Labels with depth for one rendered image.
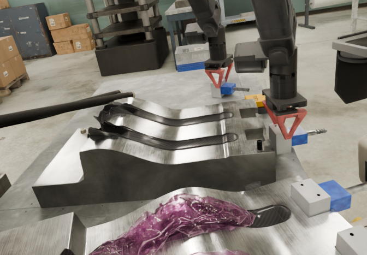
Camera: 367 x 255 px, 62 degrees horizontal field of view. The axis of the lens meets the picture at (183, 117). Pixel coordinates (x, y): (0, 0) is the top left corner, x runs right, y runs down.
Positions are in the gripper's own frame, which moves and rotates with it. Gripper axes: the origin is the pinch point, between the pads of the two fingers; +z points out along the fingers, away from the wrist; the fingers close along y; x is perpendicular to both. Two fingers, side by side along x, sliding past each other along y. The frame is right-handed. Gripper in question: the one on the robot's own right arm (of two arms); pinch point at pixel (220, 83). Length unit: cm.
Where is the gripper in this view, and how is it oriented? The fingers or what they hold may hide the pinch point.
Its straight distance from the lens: 108.3
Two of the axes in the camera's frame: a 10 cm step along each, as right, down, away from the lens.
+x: 8.4, 1.2, -5.3
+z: 1.5, 8.9, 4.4
